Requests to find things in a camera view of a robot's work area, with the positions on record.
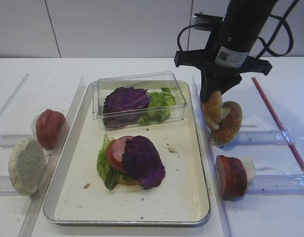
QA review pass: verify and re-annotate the clear dispenser rail lower right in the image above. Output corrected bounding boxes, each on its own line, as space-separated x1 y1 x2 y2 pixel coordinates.
246 174 304 195

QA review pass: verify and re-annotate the green lettuce in container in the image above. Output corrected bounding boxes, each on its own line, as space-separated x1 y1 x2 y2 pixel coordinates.
138 87 176 125

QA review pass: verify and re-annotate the white bun half left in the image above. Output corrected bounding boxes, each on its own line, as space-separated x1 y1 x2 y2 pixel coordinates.
8 138 46 196

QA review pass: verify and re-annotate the sesame bun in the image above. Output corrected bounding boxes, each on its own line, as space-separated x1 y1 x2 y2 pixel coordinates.
201 90 223 130
211 101 243 146

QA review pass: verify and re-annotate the metal baking tray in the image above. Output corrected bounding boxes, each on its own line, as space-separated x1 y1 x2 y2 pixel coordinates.
43 83 211 227

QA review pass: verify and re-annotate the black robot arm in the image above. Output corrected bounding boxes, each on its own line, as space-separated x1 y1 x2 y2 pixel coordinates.
174 0 276 103

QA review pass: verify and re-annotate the clear plastic container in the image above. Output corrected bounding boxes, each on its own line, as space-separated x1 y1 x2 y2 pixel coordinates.
93 72 187 130

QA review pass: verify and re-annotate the clear dispenser rail lower left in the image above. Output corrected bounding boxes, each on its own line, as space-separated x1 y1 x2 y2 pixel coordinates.
0 176 19 196

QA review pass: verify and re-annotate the pink ham slice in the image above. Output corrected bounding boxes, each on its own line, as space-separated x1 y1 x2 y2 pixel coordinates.
113 136 134 165

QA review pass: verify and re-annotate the red straw stick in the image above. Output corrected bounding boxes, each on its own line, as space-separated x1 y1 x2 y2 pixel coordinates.
251 77 304 174

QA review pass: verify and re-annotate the clear dispenser rail upper right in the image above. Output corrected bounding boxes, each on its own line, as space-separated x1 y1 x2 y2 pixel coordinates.
209 130 300 146

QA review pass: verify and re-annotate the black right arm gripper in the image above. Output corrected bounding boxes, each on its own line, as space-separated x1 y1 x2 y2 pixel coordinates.
174 27 272 102

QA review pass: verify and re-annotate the black cable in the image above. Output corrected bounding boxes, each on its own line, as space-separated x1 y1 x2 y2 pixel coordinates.
176 0 301 58

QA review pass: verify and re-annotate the green lettuce leaf on tray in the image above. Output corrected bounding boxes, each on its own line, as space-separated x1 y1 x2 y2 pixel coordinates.
96 134 125 190

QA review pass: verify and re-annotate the red tomato slices left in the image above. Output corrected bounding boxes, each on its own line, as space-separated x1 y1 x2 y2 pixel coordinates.
36 109 66 149

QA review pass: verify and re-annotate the grey wall box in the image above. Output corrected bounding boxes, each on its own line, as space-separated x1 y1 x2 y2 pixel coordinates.
191 13 223 32

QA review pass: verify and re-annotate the purple cabbage leaf on burger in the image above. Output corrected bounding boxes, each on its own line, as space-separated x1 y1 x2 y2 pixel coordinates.
122 135 166 190

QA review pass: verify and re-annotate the clear dispenser rail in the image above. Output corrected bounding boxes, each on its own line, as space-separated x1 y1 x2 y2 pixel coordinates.
0 176 19 196
0 134 37 149
209 130 300 146
246 174 304 195

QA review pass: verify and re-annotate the clear thin rail far left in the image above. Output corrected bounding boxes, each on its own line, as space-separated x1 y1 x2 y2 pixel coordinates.
0 73 31 117

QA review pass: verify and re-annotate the purple cabbage in container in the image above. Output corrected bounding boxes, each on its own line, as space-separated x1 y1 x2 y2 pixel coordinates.
103 87 150 129

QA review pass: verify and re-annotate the clear long guide rail right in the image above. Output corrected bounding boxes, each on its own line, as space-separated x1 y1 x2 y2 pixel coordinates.
191 77 233 237

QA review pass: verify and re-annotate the white pusher block right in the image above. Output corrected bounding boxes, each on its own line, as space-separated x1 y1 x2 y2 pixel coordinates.
242 158 256 183

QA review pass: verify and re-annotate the bottom burger bun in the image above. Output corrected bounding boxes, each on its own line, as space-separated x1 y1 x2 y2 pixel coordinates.
118 176 138 186

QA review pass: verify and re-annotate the sesame bun top in rack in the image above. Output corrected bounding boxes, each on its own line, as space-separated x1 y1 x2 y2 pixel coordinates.
211 101 243 146

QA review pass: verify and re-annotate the clear dispenser rail upper left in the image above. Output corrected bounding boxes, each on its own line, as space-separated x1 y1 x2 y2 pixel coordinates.
0 134 37 149

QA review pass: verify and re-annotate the red meat slices right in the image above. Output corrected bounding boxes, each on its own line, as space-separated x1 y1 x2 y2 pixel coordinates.
216 155 248 200

